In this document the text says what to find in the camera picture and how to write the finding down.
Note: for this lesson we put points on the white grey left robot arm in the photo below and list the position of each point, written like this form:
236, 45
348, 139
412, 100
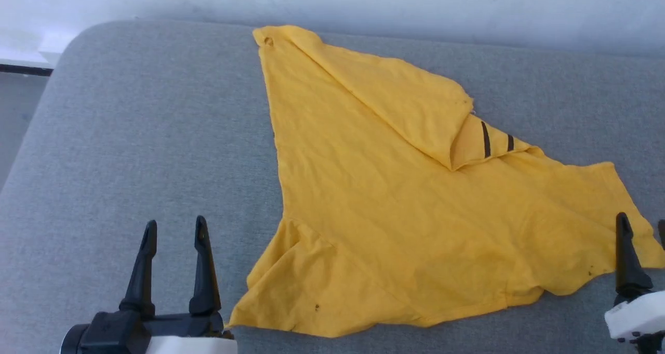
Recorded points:
70, 342

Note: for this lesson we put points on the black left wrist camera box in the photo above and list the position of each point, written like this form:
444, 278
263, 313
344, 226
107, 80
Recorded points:
117, 333

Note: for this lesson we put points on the yellow bear print t-shirt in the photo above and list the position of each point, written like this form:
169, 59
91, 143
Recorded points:
389, 213

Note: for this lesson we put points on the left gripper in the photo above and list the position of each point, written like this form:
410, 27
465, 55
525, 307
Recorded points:
192, 343

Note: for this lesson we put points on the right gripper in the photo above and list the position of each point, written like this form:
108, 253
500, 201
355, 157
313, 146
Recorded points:
639, 315

